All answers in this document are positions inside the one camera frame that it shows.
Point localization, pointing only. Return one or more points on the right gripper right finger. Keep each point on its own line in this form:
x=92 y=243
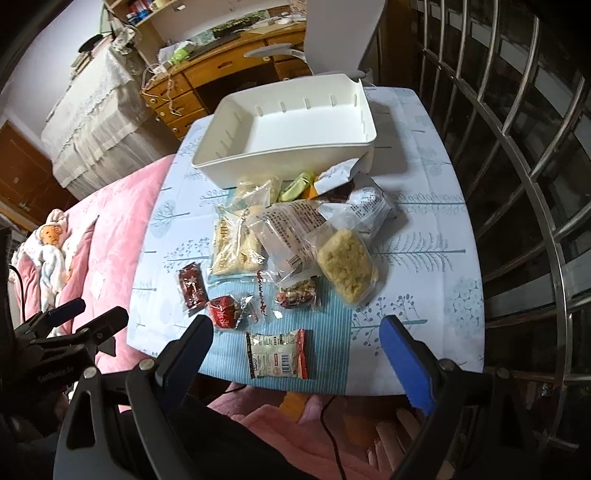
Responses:
x=413 y=363

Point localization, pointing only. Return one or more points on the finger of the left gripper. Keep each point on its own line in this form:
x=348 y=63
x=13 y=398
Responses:
x=103 y=327
x=66 y=312

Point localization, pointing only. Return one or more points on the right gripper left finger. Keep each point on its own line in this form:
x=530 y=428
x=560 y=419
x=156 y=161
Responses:
x=180 y=360

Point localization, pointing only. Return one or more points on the red candy packet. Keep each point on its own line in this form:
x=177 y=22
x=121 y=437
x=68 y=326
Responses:
x=230 y=313

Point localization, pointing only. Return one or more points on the dark red jerky packet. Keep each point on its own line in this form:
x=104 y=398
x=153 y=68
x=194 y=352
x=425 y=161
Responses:
x=192 y=287

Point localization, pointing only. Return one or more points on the white red snack packet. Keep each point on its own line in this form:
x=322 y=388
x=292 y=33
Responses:
x=278 y=356

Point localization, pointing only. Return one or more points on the yellow rice cake packet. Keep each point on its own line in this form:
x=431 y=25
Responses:
x=345 y=261

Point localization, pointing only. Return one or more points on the nut snack clear packet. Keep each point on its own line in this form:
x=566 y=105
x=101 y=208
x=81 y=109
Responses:
x=300 y=294

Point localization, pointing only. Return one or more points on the translucent printed snack packet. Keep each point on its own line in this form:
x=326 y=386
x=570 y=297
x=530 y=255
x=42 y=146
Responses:
x=281 y=229

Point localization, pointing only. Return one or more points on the brown white snack packet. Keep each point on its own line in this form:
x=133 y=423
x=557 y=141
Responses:
x=336 y=183

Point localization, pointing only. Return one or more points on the teal striped placemat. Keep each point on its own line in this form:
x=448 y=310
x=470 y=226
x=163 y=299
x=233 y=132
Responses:
x=326 y=346

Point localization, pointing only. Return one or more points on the cartoon print pillow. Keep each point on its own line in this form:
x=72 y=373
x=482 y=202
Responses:
x=49 y=251

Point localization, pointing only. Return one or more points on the pink blanket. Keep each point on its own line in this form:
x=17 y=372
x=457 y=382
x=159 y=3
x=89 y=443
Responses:
x=130 y=433

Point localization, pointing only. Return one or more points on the cracker packet clear wrap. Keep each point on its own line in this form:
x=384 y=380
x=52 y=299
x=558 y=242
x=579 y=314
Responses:
x=236 y=249

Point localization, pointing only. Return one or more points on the small cracker packet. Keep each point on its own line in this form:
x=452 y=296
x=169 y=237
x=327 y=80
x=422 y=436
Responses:
x=252 y=192

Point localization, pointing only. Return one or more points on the white lace cloth cover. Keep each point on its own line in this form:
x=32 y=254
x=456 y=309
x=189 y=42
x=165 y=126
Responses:
x=101 y=130

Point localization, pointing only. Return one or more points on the orange snack packet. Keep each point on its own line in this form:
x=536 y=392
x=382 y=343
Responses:
x=310 y=193

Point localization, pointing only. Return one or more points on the green snack packet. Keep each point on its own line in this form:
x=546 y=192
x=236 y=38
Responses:
x=297 y=187

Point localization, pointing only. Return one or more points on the wooden desk with drawers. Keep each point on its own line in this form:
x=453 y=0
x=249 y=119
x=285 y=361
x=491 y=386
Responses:
x=194 y=88

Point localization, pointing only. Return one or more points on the white plastic storage bin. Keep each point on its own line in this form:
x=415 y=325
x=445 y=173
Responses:
x=285 y=128

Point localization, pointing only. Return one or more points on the steel window grille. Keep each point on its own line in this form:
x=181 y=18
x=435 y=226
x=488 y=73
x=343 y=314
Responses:
x=507 y=84

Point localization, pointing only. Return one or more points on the grey office chair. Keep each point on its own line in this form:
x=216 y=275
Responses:
x=337 y=38

